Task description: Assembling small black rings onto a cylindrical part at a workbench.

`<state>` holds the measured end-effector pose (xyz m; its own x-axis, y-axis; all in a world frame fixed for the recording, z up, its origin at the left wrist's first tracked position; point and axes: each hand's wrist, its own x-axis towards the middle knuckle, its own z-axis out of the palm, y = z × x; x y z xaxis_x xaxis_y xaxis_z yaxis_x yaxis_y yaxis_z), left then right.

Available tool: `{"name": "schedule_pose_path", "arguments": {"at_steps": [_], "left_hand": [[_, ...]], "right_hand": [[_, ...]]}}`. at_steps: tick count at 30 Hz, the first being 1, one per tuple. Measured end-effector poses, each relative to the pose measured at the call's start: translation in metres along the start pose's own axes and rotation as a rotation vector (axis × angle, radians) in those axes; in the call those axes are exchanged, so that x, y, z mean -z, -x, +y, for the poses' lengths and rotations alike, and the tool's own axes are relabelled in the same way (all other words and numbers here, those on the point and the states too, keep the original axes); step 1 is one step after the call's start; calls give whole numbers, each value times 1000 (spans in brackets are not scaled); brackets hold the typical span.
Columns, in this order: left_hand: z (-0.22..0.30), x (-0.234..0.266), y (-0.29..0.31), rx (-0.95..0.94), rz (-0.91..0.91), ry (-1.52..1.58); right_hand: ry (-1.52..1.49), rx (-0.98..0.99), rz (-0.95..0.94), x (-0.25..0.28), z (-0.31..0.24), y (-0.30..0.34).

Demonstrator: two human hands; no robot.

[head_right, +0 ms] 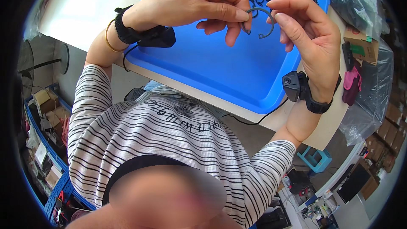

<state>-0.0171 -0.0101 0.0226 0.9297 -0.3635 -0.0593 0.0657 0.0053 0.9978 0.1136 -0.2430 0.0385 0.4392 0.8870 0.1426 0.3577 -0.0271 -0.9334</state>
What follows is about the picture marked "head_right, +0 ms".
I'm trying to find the black standing fan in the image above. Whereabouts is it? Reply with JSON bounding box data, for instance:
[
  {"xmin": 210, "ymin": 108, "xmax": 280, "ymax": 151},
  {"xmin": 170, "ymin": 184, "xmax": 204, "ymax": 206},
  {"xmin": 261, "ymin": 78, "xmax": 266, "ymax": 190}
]
[{"xmin": 17, "ymin": 39, "xmax": 70, "ymax": 98}]

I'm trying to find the person's body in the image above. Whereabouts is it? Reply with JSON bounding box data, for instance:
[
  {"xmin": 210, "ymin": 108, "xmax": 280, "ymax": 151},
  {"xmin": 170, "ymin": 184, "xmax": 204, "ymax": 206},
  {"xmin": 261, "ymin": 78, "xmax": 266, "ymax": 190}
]
[{"xmin": 65, "ymin": 64, "xmax": 297, "ymax": 229}]

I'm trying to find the person's left hand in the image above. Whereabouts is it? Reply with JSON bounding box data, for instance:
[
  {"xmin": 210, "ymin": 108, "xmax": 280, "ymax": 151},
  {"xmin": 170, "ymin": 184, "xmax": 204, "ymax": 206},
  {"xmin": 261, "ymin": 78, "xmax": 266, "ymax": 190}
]
[{"xmin": 122, "ymin": 0, "xmax": 254, "ymax": 47}]

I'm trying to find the small blue stool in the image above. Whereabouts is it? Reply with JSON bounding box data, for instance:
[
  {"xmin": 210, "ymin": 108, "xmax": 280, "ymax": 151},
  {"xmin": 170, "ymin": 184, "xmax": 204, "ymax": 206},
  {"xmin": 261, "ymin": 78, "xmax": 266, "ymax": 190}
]
[{"xmin": 297, "ymin": 145, "xmax": 333, "ymax": 174}]

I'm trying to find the person's right hand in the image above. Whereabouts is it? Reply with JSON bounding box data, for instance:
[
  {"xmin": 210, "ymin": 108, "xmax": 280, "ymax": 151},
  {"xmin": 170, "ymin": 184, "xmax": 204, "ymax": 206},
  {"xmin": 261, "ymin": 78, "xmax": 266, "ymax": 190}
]
[{"xmin": 266, "ymin": 0, "xmax": 341, "ymax": 103}]

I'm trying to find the white bench with electronics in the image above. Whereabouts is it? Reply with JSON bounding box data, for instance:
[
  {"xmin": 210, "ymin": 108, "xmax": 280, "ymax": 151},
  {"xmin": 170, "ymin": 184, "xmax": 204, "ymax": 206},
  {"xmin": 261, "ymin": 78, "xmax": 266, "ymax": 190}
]
[{"xmin": 258, "ymin": 140, "xmax": 383, "ymax": 229}]

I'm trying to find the stack of cardboard cartons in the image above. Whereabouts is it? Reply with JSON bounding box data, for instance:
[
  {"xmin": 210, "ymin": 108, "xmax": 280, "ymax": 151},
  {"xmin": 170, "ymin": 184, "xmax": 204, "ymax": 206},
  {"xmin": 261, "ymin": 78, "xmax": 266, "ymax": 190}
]
[{"xmin": 365, "ymin": 80, "xmax": 407, "ymax": 174}]

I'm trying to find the pink cloth glove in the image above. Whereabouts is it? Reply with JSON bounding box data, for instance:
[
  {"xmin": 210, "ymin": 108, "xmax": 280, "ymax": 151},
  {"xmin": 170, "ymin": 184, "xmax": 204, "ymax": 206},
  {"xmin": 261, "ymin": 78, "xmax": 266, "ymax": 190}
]
[{"xmin": 341, "ymin": 66, "xmax": 363, "ymax": 107}]

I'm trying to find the large clear plastic bag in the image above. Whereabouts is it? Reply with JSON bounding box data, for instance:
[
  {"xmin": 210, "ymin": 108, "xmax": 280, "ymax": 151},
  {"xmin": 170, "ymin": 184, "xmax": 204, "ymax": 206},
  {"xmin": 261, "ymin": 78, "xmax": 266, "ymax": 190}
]
[{"xmin": 338, "ymin": 38, "xmax": 395, "ymax": 147}]

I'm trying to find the black hand tool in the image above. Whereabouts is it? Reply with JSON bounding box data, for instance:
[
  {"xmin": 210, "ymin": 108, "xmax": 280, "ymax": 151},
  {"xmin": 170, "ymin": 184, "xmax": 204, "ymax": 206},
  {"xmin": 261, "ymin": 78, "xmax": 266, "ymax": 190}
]
[{"xmin": 342, "ymin": 41, "xmax": 355, "ymax": 72}]

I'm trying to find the clear bag of black parts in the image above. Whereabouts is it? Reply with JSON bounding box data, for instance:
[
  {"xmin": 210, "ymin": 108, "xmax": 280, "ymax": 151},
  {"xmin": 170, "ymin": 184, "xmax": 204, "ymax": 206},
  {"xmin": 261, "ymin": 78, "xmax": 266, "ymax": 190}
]
[{"xmin": 330, "ymin": 0, "xmax": 390, "ymax": 41}]

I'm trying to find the blue plastic tray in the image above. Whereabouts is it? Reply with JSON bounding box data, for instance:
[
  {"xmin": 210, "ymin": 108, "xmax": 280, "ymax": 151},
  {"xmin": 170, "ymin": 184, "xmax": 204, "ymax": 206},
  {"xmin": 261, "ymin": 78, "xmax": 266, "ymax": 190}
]
[{"xmin": 124, "ymin": 0, "xmax": 331, "ymax": 115}]

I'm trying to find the brown cardboard box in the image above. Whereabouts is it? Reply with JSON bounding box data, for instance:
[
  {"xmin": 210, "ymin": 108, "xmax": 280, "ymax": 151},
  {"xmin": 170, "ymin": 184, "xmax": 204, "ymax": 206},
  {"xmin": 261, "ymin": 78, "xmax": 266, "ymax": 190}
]
[{"xmin": 343, "ymin": 25, "xmax": 380, "ymax": 66}]

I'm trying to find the thin black cable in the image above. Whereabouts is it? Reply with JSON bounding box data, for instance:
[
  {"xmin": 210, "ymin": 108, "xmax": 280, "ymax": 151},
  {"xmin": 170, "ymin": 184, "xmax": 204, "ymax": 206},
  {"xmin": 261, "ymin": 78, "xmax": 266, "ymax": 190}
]
[
  {"xmin": 122, "ymin": 44, "xmax": 140, "ymax": 73},
  {"xmin": 222, "ymin": 97, "xmax": 290, "ymax": 126}
]

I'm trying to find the gold bangle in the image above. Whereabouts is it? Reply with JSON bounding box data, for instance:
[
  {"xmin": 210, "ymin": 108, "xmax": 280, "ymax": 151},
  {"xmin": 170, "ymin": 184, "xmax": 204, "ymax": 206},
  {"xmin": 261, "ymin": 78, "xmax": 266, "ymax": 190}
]
[{"xmin": 105, "ymin": 19, "xmax": 128, "ymax": 53}]

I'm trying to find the black wrist band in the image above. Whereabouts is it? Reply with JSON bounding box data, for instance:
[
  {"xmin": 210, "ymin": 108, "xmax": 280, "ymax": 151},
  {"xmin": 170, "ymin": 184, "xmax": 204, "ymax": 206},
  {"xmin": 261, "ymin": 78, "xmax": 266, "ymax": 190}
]
[
  {"xmin": 113, "ymin": 5, "xmax": 177, "ymax": 48},
  {"xmin": 281, "ymin": 71, "xmax": 342, "ymax": 115}
]

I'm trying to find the black snap ring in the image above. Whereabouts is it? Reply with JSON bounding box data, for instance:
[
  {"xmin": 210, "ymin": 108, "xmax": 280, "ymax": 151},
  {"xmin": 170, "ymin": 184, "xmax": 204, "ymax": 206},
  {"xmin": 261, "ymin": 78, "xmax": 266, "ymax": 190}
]
[{"xmin": 241, "ymin": 7, "xmax": 275, "ymax": 39}]

